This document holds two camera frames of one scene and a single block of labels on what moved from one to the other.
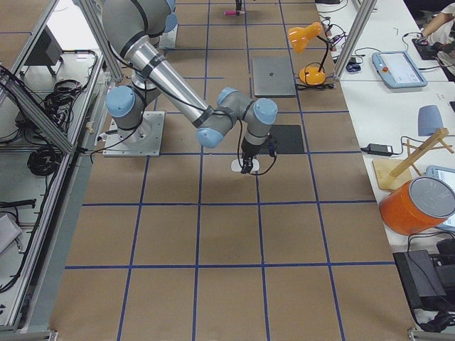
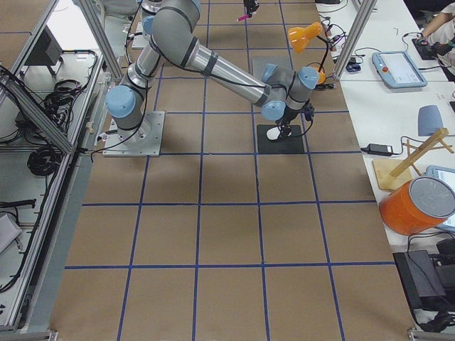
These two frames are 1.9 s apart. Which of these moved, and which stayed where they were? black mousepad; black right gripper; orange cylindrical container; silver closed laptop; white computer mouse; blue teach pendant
Moved: black right gripper; white computer mouse
Stayed: black mousepad; orange cylindrical container; silver closed laptop; blue teach pendant
